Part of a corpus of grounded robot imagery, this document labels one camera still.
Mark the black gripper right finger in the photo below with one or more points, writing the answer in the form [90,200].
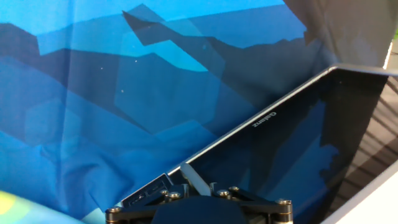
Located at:
[267,208]

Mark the black glass microwave door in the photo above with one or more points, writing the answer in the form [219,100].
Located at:
[311,140]

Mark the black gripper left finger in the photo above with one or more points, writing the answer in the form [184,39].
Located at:
[140,207]

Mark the silver Galanz microwave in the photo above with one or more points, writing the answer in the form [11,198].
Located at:
[311,140]

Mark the blue mountain print cloth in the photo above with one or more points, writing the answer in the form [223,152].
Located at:
[124,93]

